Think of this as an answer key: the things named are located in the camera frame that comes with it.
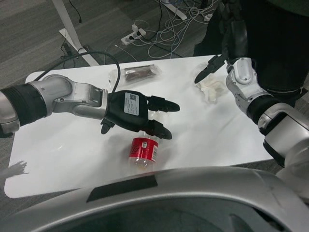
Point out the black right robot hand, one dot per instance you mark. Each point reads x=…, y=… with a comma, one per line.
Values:
x=207, y=68

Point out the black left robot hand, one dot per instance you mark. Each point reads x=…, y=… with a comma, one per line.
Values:
x=130, y=111

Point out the clear bottle red label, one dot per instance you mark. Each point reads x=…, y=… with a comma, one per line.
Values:
x=144, y=149

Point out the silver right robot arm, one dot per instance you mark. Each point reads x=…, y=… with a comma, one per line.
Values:
x=246, y=84

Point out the crumpled white tissue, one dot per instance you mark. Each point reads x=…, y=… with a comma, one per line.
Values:
x=212, y=89

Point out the clear bag brown snack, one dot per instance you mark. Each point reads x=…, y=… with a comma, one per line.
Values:
x=137, y=73

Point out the white power strip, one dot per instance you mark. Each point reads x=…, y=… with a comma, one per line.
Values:
x=130, y=38

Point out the white plug adapter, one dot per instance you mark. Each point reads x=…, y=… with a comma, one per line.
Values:
x=135, y=27

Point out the small black floor device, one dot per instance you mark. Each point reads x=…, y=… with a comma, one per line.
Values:
x=66, y=48

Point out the white desk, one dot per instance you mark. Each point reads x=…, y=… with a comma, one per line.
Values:
x=70, y=24

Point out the silver robot chest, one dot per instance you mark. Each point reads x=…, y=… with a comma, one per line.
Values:
x=193, y=198

